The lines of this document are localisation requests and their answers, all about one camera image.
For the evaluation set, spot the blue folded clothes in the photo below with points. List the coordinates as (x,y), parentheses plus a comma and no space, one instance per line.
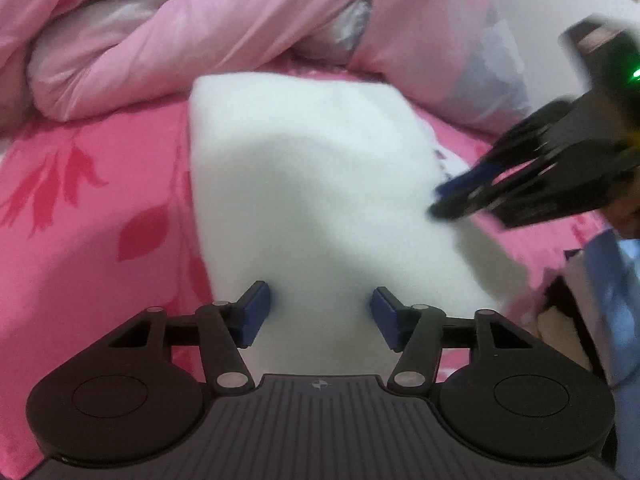
(615,335)

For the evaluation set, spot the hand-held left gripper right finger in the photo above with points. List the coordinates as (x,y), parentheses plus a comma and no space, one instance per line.
(387,312)

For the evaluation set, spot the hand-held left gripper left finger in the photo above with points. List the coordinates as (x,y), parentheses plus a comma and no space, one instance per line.
(255,312)

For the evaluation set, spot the cream deer print sweater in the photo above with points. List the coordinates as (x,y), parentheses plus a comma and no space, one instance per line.
(310,170)

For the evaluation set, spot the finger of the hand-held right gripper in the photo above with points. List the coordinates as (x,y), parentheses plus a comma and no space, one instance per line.
(520,135)
(560,185)

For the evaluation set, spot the pink floral bed blanket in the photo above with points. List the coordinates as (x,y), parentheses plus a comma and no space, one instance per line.
(100,210)

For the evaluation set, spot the pink and grey quilt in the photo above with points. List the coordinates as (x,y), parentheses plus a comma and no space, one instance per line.
(200,20)

